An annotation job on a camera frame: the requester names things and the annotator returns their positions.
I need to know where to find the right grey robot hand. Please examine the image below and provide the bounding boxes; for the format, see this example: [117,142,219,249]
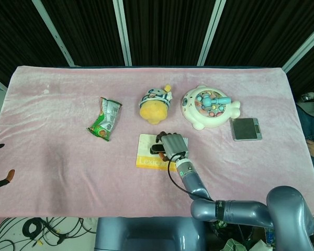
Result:
[155,131,189,164]

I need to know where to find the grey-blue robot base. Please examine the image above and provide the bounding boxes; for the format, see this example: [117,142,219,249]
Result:
[94,216,207,251]

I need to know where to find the yellow white Lexicon box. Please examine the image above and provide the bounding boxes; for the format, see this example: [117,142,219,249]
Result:
[134,133,189,174]

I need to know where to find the yellow plush toy striped hat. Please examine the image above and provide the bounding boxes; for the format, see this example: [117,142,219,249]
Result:
[139,83,173,126]

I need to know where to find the white whack-a-mole toy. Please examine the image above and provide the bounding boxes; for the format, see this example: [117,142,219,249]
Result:
[182,85,241,131]

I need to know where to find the teal toy hammer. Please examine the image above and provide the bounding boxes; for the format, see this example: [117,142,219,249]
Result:
[201,96,232,107]

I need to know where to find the green snack packet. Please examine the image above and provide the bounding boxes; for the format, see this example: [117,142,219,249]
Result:
[87,97,123,142]

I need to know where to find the small grey digital scale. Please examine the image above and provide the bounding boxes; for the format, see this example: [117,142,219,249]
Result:
[230,117,263,142]

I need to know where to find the pink plush table cloth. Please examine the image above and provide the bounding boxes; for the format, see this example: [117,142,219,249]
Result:
[0,65,314,218]

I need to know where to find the green white floor clutter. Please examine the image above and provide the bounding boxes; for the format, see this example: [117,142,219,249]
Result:
[206,219,278,251]

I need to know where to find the person in blue jeans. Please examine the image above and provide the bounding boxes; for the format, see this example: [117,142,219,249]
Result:
[295,92,314,194]

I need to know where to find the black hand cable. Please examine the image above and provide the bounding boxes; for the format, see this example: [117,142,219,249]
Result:
[167,154,215,202]

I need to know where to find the black floor cables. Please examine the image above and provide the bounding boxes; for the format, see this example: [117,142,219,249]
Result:
[0,216,99,251]

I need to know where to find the white partition post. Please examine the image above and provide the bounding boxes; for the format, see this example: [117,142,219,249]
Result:
[282,26,314,73]
[113,0,133,66]
[198,0,227,66]
[32,0,75,66]

